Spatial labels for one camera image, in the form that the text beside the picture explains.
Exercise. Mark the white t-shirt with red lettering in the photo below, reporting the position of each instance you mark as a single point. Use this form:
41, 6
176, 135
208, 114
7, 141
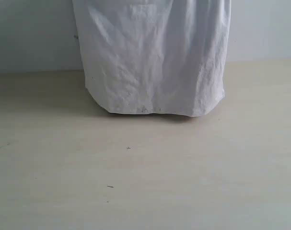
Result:
154, 56

